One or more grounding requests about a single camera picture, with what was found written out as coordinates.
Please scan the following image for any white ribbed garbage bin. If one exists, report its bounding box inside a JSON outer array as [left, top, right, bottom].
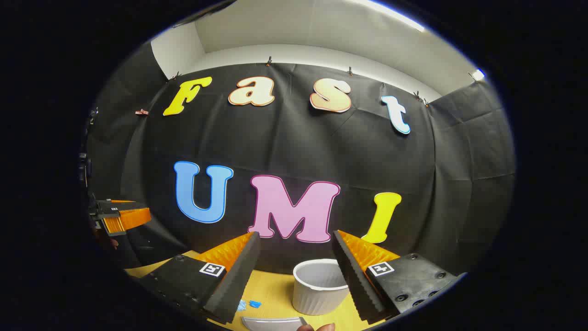
[[292, 259, 350, 316]]

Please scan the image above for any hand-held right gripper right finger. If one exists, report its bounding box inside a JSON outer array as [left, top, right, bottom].
[[332, 230, 461, 325]]

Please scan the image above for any yellow wooden desktop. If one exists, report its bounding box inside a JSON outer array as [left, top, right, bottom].
[[124, 251, 386, 331]]

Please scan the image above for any grey plastic dustpan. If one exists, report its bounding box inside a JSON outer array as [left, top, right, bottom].
[[241, 316, 307, 331]]

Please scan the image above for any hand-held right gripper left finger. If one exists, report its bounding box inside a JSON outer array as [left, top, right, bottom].
[[137, 231, 261, 325]]

